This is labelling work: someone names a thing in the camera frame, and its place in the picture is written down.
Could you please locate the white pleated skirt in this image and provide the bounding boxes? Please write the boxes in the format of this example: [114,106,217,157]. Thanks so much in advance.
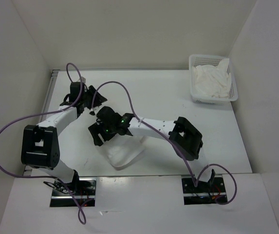
[101,135,145,170]

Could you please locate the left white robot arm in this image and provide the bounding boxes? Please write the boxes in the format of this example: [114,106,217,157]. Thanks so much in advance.
[21,82,107,195]

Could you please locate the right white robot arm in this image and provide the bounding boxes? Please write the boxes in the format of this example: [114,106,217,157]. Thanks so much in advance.
[88,106,203,161]

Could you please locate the white skirts in basket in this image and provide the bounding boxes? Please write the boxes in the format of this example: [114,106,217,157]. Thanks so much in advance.
[192,58,232,98]

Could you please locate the white perforated plastic basket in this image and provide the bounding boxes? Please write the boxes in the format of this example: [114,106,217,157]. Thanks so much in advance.
[189,54,238,104]

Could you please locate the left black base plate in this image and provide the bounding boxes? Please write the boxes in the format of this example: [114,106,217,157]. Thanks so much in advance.
[44,177,97,207]

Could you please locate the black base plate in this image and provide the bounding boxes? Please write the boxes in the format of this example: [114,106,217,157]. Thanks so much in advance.
[44,177,97,207]
[182,176,228,205]

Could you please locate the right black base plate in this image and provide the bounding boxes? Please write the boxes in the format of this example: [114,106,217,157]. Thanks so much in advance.
[182,176,228,205]

